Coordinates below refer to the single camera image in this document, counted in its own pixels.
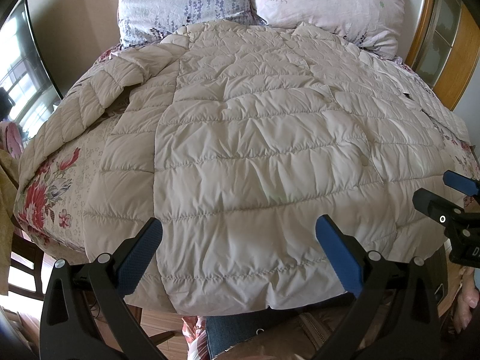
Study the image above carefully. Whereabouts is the wooden framed door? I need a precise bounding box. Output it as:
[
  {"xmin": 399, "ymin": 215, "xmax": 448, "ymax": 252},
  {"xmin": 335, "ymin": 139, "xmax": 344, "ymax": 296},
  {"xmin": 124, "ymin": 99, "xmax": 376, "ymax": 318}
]
[{"xmin": 399, "ymin": 0, "xmax": 479, "ymax": 111}]

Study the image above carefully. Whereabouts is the blue jeans leg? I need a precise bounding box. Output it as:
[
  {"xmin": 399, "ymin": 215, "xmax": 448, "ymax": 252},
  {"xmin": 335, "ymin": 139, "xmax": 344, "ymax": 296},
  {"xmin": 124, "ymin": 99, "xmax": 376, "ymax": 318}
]
[{"xmin": 205, "ymin": 308, "xmax": 297, "ymax": 359}]

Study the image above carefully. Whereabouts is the left lavender print pillow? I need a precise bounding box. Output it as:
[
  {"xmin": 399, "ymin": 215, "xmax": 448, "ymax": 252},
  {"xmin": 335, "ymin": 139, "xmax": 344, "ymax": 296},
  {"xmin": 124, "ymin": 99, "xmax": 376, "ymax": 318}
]
[{"xmin": 117, "ymin": 0, "xmax": 256, "ymax": 47}]

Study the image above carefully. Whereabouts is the right pink tree-print pillow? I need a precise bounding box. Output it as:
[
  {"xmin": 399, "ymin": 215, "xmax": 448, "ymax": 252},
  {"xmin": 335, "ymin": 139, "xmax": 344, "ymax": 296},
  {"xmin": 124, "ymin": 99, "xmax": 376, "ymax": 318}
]
[{"xmin": 250, "ymin": 0, "xmax": 404, "ymax": 59}]

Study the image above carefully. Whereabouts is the person's right hand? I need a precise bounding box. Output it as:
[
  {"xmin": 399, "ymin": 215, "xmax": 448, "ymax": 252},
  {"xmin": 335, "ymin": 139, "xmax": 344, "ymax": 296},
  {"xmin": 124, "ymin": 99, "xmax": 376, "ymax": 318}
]
[{"xmin": 453, "ymin": 275, "xmax": 479, "ymax": 333}]

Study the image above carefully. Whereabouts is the window with dark frame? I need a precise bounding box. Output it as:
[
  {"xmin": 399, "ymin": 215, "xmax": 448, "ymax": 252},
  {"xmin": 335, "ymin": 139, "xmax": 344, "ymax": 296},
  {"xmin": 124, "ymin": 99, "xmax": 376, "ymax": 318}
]
[{"xmin": 1, "ymin": 0, "xmax": 63, "ymax": 141}]

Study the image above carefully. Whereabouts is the floral bed quilt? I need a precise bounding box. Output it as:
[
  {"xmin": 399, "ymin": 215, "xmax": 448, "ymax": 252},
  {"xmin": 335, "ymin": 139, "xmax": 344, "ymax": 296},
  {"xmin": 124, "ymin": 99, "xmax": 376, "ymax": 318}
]
[{"xmin": 12, "ymin": 42, "xmax": 480, "ymax": 255}]

